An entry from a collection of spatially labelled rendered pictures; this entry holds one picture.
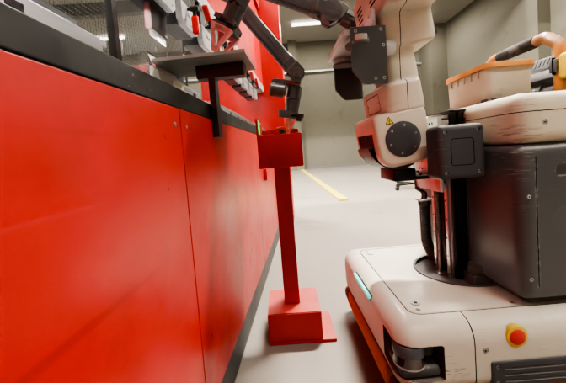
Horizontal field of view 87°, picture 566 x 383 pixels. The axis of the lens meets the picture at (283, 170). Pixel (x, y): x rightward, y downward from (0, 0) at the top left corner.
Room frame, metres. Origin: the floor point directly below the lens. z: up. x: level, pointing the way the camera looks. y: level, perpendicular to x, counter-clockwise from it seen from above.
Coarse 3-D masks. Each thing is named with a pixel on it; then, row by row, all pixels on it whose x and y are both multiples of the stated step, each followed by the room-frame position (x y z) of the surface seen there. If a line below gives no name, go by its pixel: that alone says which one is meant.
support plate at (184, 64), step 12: (156, 60) 0.85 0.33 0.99; (168, 60) 0.85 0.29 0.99; (180, 60) 0.85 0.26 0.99; (192, 60) 0.86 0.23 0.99; (204, 60) 0.87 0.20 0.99; (216, 60) 0.88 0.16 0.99; (228, 60) 0.88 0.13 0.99; (240, 60) 0.89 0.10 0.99; (180, 72) 0.97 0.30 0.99; (192, 72) 0.98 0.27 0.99
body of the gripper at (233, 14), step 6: (228, 0) 0.91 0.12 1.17; (228, 6) 0.90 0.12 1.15; (234, 6) 0.90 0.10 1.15; (240, 6) 0.90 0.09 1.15; (216, 12) 0.88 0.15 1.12; (228, 12) 0.90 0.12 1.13; (234, 12) 0.90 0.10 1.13; (240, 12) 0.91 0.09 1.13; (216, 18) 0.89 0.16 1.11; (222, 18) 0.89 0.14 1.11; (228, 18) 0.88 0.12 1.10; (234, 18) 0.90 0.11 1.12; (240, 18) 0.92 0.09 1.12; (234, 24) 0.90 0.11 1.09; (240, 30) 0.95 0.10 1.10; (240, 36) 0.97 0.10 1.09
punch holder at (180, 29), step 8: (176, 0) 1.04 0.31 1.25; (184, 0) 1.08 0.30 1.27; (192, 0) 1.17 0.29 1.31; (176, 8) 1.04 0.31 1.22; (184, 8) 1.07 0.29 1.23; (168, 16) 1.04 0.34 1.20; (176, 16) 1.04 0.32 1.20; (184, 16) 1.06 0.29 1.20; (168, 24) 1.05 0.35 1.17; (176, 24) 1.05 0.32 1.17; (184, 24) 1.06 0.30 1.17; (168, 32) 1.11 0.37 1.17; (176, 32) 1.11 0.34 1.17; (184, 32) 1.12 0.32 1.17; (192, 32) 1.13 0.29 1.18
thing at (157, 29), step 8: (144, 8) 0.89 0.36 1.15; (152, 8) 0.91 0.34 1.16; (144, 16) 0.89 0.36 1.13; (152, 16) 0.90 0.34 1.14; (160, 16) 0.95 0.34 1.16; (152, 24) 0.90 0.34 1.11; (160, 24) 0.95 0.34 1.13; (152, 32) 0.91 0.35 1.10; (160, 32) 0.94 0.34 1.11; (160, 40) 0.95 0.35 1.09
